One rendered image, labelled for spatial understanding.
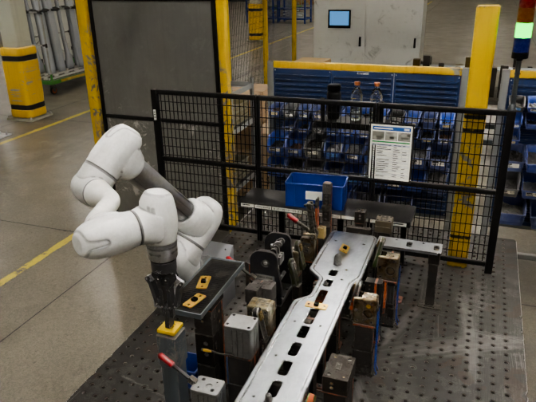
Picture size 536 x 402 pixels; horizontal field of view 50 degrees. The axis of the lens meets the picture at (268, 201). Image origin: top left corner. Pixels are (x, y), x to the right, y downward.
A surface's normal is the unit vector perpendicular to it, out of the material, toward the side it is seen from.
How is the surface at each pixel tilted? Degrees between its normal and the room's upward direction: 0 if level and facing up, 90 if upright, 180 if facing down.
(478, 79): 90
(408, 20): 90
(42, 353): 0
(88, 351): 0
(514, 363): 0
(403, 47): 90
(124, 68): 91
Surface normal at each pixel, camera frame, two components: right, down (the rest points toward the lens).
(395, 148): -0.34, 0.36
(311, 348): -0.02, -0.92
